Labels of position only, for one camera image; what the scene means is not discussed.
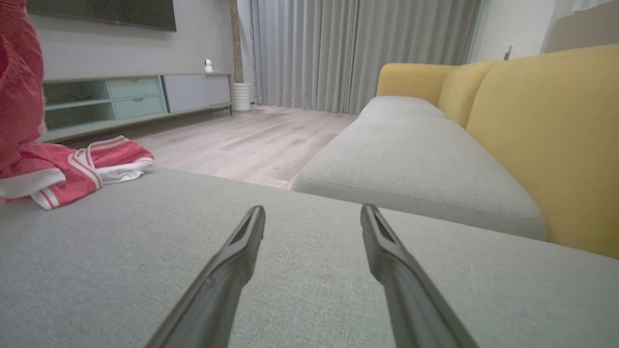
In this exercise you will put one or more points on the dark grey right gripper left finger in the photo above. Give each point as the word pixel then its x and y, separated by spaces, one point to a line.
pixel 222 290

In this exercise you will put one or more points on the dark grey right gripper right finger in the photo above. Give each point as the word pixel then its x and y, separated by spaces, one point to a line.
pixel 406 295

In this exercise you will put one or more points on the red basketball jersey white trim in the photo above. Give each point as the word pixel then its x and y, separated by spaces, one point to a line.
pixel 121 152

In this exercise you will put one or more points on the red shorts with white hem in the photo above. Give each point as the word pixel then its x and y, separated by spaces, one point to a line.
pixel 19 82

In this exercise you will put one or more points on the large grey sofa chaise cushion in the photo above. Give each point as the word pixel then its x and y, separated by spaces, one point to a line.
pixel 145 270

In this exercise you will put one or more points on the grey sofa seat cushion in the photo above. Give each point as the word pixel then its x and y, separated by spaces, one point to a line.
pixel 399 106
pixel 416 164

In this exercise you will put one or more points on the white cylindrical bin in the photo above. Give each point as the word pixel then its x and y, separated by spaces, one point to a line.
pixel 242 96

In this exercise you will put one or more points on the yellow sofa backrest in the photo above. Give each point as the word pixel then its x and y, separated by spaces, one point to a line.
pixel 546 145

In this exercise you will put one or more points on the mint and grey TV cabinet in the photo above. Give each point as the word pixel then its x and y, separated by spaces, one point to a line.
pixel 140 96

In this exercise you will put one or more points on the grey curtain panel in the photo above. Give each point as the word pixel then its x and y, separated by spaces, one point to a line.
pixel 304 53
pixel 411 34

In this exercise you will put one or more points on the small white security camera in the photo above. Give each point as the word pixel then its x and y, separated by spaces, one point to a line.
pixel 208 64

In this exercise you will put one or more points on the black wall television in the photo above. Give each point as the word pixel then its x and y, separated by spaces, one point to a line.
pixel 111 12

